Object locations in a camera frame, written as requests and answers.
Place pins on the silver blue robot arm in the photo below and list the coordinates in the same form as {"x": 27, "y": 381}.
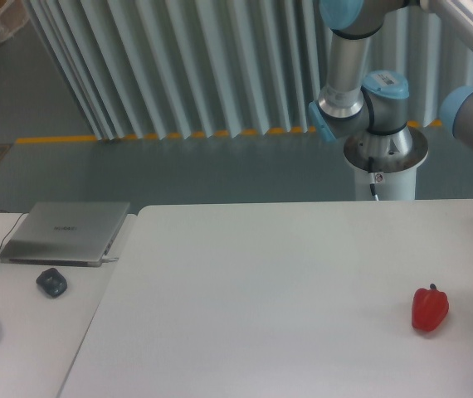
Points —
{"x": 369, "y": 109}

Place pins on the red bell pepper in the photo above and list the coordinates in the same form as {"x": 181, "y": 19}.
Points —
{"x": 429, "y": 308}

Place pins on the corrugated white partition screen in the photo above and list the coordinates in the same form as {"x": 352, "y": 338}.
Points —
{"x": 167, "y": 68}

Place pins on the silver closed laptop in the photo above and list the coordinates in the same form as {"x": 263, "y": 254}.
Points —
{"x": 72, "y": 233}

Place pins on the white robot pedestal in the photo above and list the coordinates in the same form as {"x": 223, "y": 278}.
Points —
{"x": 385, "y": 167}

